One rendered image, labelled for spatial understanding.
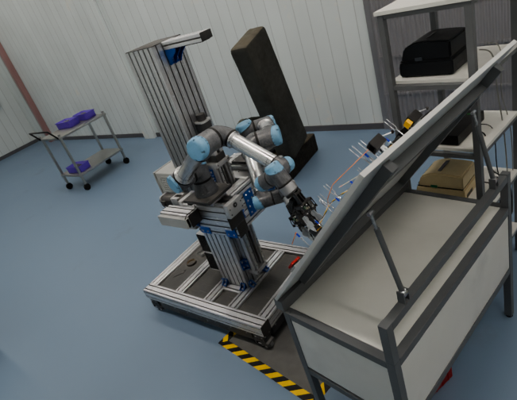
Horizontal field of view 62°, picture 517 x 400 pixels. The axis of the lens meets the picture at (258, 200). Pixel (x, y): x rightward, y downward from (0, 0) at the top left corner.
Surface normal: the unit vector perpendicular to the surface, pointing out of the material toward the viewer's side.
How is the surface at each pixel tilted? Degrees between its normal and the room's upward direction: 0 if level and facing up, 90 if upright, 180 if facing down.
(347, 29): 90
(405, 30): 90
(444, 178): 90
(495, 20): 90
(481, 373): 0
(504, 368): 0
